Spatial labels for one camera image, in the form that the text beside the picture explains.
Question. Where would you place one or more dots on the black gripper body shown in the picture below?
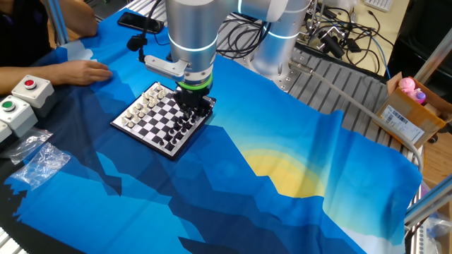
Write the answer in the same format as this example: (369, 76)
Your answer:
(194, 98)

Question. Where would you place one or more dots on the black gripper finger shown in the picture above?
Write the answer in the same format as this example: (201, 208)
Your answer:
(206, 111)
(183, 112)

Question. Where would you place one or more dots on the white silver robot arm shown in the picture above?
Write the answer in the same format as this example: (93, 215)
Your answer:
(190, 28)

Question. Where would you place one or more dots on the person right forearm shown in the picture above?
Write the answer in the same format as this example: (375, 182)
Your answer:
(24, 79)

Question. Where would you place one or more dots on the person left forearm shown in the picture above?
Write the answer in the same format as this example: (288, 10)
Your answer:
(79, 17)

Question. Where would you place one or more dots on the black white chessboard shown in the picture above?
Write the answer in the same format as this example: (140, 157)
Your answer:
(155, 121)

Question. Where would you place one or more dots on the person right hand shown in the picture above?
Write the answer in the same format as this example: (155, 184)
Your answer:
(81, 73)

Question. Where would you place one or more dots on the tall black chess piece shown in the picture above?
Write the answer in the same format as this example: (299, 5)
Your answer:
(182, 131)
(186, 126)

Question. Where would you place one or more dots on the black chess knight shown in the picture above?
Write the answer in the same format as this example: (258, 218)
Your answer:
(173, 141)

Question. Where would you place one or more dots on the white chess rook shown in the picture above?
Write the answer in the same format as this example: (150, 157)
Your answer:
(158, 86)
(123, 120)

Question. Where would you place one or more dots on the white chess knight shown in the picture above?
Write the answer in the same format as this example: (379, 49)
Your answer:
(128, 115)
(153, 91)

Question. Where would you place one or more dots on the black chess rook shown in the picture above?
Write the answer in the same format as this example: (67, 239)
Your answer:
(169, 146)

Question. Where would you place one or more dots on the white chess bishop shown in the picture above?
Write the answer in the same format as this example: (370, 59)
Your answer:
(148, 96)
(133, 110)

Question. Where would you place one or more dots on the tall white chess piece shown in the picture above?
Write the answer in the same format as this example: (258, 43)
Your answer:
(138, 105)
(143, 100)

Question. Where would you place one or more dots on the black smartphone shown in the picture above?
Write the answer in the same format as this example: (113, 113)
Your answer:
(134, 22)

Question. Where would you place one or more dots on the blue landscape tablecloth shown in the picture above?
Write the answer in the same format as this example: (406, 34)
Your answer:
(282, 211)

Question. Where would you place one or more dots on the grey flexible conduit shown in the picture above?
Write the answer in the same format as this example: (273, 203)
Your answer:
(339, 91)

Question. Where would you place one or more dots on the clear plastic bag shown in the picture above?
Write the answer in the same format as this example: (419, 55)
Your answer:
(30, 143)
(42, 166)
(439, 229)

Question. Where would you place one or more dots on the grey box green button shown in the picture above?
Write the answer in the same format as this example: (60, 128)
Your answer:
(17, 116)

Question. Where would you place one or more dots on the man in black t-shirt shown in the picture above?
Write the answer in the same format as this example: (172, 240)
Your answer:
(21, 31)

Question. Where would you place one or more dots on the white shipping label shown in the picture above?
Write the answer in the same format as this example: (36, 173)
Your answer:
(402, 123)

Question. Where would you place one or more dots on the pink plastic toy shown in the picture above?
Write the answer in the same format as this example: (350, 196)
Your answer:
(408, 84)

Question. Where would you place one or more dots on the white keyboard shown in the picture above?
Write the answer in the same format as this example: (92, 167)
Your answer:
(379, 4)

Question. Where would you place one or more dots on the cardboard box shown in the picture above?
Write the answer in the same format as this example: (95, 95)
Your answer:
(429, 121)

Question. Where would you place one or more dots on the large black box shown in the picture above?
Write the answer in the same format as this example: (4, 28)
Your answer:
(416, 35)

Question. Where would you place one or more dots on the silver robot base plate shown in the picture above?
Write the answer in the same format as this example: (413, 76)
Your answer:
(293, 79)

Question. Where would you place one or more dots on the slanted aluminium frame strut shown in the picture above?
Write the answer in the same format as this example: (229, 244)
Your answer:
(58, 21)

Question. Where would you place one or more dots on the aluminium frame post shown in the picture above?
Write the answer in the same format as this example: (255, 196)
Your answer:
(436, 53)

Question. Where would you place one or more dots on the aluminium frame rail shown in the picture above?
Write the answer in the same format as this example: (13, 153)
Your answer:
(431, 204)

